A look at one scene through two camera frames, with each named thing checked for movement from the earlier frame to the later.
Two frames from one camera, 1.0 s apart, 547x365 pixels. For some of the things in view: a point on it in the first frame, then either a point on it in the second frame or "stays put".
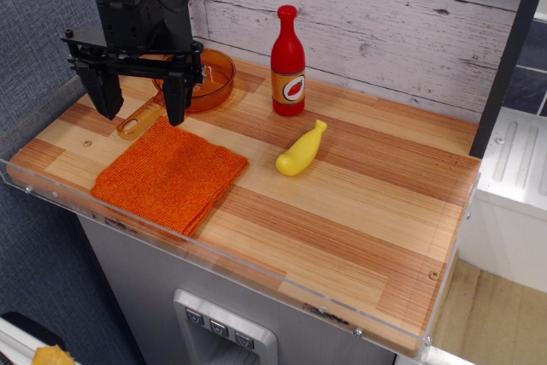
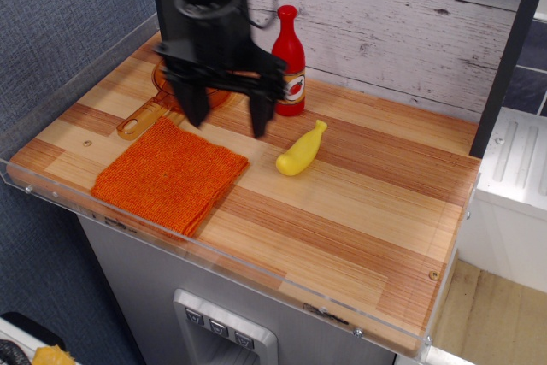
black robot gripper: [141, 31] → [206, 10]
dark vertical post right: [509, 55] stays put
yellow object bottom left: [52, 356] stays put
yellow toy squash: [302, 152] stays put
